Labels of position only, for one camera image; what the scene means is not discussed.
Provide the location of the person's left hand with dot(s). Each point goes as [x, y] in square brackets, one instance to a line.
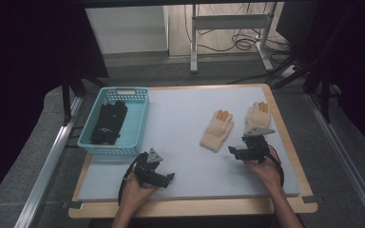
[136, 193]

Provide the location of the dark curtain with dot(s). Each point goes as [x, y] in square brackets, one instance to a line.
[355, 57]
[22, 63]

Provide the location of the black stand legs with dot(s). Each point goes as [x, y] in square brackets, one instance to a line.
[66, 101]
[324, 98]

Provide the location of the person's right hand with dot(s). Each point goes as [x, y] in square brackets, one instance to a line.
[267, 174]

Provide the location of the cream knit glove orange fingertips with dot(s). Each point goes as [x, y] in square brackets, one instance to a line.
[217, 131]
[258, 117]

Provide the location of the white power strip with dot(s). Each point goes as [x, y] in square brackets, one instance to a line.
[289, 71]

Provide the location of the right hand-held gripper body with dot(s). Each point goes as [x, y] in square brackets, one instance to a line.
[256, 147]

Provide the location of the white cabinet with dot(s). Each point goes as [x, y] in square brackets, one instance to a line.
[126, 30]

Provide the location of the white foam mat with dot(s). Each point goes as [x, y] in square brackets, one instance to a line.
[183, 139]

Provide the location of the white metal stand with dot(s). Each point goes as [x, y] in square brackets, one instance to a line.
[229, 22]

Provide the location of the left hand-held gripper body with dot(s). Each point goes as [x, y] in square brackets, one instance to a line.
[147, 169]

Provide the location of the black glove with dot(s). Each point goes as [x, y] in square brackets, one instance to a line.
[114, 114]
[97, 137]

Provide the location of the turquoise plastic basket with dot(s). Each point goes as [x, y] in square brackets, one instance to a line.
[136, 126]

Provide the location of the aluminium rail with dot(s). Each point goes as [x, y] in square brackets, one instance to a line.
[47, 167]
[348, 164]

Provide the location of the grey table clamp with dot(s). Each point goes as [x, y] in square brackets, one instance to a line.
[72, 205]
[313, 199]

